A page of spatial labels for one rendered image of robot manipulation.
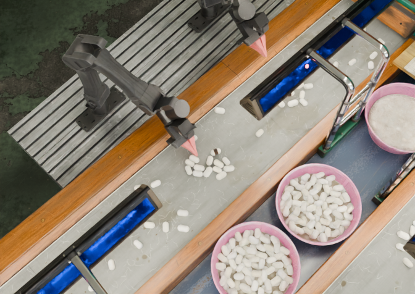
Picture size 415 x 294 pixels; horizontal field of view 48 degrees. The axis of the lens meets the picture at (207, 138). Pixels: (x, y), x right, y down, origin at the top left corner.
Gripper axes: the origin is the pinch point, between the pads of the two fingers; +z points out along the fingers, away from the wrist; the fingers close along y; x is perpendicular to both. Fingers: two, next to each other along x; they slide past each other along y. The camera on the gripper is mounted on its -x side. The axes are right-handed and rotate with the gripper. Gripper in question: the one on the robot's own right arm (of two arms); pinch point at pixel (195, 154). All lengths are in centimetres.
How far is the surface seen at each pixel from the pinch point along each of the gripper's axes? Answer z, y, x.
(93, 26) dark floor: -52, 28, 143
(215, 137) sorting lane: 0.8, 9.7, 1.8
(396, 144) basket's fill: 35, 52, -26
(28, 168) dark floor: -13, -50, 110
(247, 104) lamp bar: -12.3, 12.6, -31.2
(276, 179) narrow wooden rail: 18.9, 13.1, -16.6
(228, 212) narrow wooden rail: 16.8, -6.1, -14.9
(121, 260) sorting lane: 9.2, -40.0, -5.4
